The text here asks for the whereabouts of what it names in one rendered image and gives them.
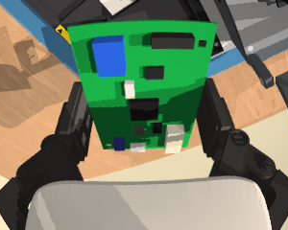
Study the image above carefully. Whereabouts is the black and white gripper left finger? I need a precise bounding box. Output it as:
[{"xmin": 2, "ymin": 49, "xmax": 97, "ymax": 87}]
[{"xmin": 0, "ymin": 81, "xmax": 93, "ymax": 230}]

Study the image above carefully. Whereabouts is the green circuit board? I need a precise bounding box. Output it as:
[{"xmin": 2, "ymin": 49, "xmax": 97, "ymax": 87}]
[{"xmin": 67, "ymin": 19, "xmax": 217, "ymax": 153}]

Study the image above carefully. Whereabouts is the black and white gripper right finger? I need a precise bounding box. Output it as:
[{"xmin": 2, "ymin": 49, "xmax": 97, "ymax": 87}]
[{"xmin": 196, "ymin": 78, "xmax": 288, "ymax": 230}]

